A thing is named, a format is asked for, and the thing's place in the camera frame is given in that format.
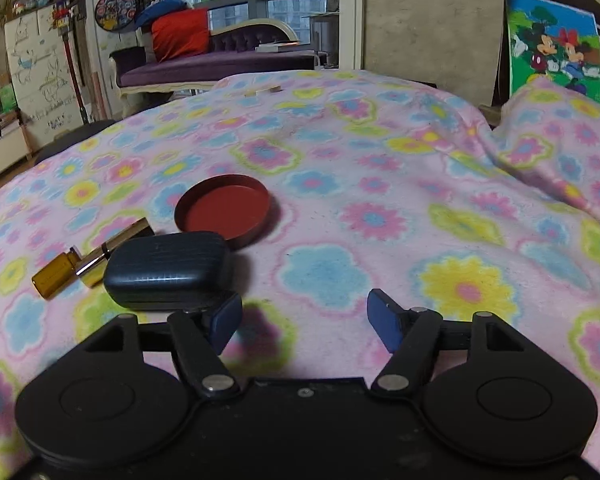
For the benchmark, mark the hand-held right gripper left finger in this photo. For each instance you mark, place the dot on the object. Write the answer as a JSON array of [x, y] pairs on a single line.
[[226, 321]]

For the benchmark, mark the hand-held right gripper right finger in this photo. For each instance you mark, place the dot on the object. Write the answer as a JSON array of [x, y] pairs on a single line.
[[382, 320]]

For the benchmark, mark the dark blue case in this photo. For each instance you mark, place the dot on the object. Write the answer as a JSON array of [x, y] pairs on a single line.
[[165, 270]]

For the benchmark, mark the red round lid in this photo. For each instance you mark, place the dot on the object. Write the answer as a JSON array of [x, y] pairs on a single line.
[[222, 212]]

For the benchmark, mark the gold lipstick tube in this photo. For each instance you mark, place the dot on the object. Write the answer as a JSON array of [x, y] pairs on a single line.
[[125, 240]]

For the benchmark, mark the pink floral blanket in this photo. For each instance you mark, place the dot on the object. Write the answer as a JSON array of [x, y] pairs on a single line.
[[380, 185]]

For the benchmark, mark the amber glass bottle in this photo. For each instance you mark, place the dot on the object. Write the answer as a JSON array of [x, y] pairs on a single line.
[[55, 277]]

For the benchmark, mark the small wooden piece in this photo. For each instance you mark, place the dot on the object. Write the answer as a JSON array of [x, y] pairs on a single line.
[[262, 91]]

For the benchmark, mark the purple chaise sofa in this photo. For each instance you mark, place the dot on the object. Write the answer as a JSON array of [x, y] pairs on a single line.
[[180, 67]]

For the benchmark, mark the books on sofa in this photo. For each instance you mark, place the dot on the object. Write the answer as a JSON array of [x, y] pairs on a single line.
[[282, 47]]

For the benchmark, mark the red cushion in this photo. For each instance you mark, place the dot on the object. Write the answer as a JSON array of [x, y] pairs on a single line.
[[180, 35]]

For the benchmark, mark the red stick vacuum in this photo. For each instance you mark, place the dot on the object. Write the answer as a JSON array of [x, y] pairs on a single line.
[[72, 70]]

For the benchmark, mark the white board with drawings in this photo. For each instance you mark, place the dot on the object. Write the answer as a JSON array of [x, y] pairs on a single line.
[[40, 80]]

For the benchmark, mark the blue cushion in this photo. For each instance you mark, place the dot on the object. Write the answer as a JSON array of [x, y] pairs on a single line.
[[160, 10]]

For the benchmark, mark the cartoon poster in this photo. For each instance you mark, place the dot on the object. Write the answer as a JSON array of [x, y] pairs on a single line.
[[555, 50]]

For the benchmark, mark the round colourful wall plate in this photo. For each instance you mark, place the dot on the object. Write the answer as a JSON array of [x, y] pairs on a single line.
[[116, 10]]

